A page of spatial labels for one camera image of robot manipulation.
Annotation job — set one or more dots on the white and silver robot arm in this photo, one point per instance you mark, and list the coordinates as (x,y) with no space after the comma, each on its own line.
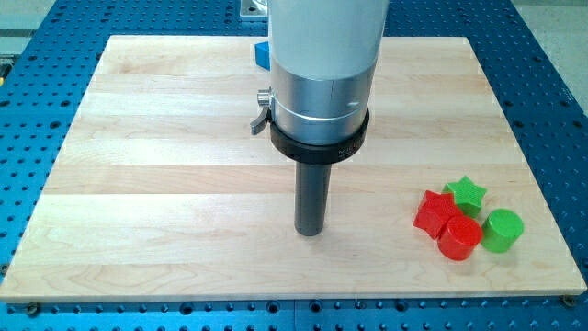
(323,55)

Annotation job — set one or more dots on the silver metal mounting bracket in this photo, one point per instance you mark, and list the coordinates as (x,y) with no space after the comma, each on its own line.
(253,8)

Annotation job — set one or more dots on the red cylinder block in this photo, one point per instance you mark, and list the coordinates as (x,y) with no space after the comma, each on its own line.
(459,238)

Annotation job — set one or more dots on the red star block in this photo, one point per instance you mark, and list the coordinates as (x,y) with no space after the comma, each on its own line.
(434,211)

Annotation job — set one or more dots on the green star block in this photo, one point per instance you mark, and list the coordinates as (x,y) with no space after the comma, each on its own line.
(467,195)

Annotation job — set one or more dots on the light wooden board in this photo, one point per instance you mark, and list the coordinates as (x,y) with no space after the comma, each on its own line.
(161,193)

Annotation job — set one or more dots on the blue block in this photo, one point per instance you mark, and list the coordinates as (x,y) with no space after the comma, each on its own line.
(262,55)

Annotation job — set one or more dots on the green cylinder block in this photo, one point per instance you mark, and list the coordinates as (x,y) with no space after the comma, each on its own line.
(501,229)

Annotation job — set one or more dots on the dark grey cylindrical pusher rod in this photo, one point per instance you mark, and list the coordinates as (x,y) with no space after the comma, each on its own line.
(311,193)

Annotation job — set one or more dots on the blue perforated metal base plate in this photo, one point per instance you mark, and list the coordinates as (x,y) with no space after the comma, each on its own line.
(45,86)

